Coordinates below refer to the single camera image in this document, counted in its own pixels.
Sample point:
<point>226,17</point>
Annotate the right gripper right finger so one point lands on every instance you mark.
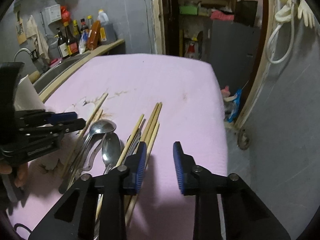
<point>184,164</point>

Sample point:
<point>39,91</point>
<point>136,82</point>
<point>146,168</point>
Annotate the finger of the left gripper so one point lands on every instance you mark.
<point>56,118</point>
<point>71,126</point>

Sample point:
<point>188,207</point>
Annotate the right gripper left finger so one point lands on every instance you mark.
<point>136,166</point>

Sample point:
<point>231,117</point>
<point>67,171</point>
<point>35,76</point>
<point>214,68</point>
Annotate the wooden chopstick pair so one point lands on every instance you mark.
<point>150,122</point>
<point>153,124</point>

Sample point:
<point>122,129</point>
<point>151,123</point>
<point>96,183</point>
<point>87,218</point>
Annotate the wooden chopstick short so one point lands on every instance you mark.
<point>133,200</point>

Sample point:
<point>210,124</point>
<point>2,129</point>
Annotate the white utensil holder basket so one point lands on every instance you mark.
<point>26,97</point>

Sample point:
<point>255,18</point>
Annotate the person left hand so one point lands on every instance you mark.
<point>20,173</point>

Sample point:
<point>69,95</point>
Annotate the stainless steel sink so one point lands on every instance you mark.
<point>56,70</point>

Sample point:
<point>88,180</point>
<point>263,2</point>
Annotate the pink soap dish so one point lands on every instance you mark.
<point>55,62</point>

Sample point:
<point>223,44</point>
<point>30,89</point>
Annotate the dark soy sauce bottle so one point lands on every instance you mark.
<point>72,43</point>

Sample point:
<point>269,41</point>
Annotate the dark wine bottle white label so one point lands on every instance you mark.
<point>62,44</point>

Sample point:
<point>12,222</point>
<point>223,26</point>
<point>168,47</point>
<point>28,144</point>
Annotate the white plastic seasoning bag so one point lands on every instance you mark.
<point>83,42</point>

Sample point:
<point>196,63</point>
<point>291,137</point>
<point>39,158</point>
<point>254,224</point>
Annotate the blue plastic bag on floor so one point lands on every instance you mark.
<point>232,104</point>

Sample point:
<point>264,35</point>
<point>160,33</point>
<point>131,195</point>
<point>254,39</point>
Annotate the orange spice bag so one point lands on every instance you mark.
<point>94,36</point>

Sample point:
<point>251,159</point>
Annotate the hanging beige dish cloth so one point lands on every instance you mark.
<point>37,37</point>

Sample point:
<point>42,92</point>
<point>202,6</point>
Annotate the large oil jug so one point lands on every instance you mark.
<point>107,33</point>

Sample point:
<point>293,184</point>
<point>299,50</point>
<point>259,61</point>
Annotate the yellow cap sauce bottle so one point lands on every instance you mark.
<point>76,30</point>

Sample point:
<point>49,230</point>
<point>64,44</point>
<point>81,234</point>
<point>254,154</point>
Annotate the red plastic bag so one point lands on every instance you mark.
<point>65,14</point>

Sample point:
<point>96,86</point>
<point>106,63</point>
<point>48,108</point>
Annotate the dark grey cabinet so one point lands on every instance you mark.
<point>233,48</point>

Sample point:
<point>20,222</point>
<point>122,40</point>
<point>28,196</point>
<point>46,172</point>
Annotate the pink cloth on cabinet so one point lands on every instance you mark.
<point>220,15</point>

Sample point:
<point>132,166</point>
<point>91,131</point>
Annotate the green box on shelf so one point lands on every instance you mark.
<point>188,10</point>

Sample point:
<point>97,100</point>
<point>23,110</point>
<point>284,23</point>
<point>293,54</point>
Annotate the black box on cabinet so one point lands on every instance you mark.
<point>245,12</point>

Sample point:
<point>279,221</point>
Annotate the white rubber gloves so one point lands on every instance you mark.
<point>299,8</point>

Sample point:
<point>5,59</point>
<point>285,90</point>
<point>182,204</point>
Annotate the wooden cutting board on wall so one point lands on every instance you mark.
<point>21,36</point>

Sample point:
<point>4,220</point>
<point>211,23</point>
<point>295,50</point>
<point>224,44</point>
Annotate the white wall utensil box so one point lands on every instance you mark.
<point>53,13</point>

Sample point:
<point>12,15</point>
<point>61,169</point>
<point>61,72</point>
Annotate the wooden door frame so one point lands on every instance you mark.
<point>261,65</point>

